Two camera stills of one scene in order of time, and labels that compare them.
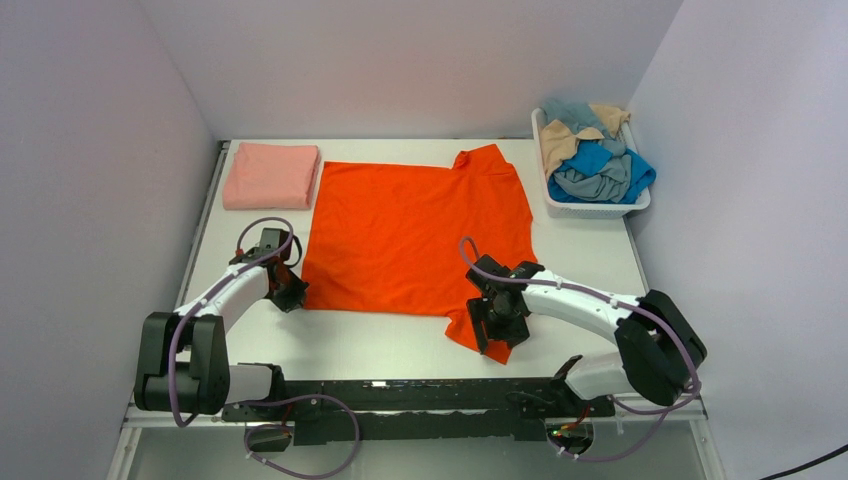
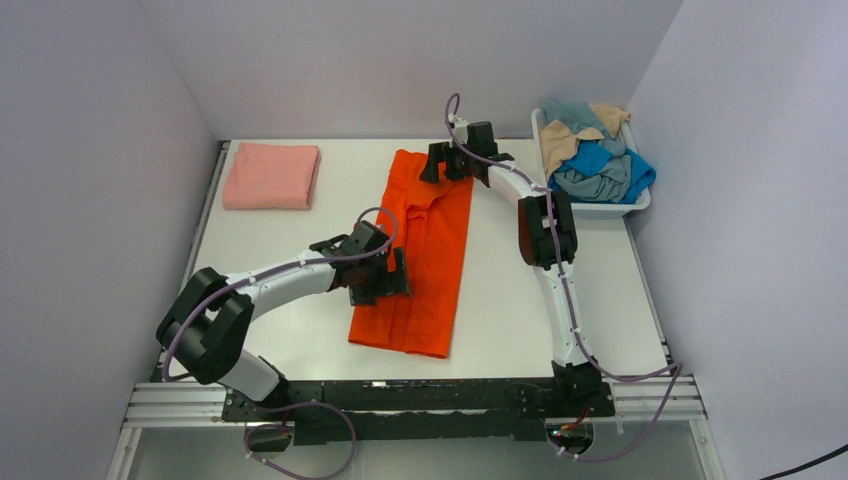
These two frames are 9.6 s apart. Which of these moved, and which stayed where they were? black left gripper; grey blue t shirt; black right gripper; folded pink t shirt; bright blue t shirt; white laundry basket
Moved: black left gripper; black right gripper
Stayed: white laundry basket; folded pink t shirt; bright blue t shirt; grey blue t shirt
